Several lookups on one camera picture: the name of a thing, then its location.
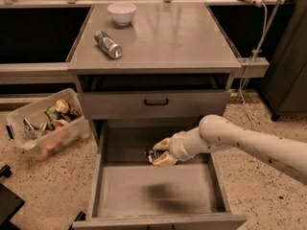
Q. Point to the grey drawer cabinet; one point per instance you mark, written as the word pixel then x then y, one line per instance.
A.
pixel 167 47

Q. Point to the grey open middle drawer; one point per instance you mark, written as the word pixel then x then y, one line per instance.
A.
pixel 130 194

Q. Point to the white ceramic bowl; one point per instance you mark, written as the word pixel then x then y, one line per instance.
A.
pixel 122 13

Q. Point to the black equipment base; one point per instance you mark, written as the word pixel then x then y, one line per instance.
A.
pixel 10 204

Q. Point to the clear plastic storage bin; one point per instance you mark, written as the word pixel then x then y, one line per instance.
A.
pixel 54 141

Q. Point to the grey top drawer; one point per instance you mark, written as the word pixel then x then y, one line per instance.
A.
pixel 153 104

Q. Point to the snack items in bin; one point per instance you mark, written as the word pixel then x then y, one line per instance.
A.
pixel 59 115

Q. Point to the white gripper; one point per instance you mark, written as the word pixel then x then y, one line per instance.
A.
pixel 177 148

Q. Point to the black rxbar chocolate bar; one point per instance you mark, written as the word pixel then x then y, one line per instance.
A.
pixel 152 155

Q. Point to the dark grey cabinet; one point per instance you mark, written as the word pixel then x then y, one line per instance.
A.
pixel 284 87

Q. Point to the silver drink can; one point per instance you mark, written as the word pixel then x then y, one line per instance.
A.
pixel 108 45

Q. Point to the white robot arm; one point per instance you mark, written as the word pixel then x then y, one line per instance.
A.
pixel 216 133

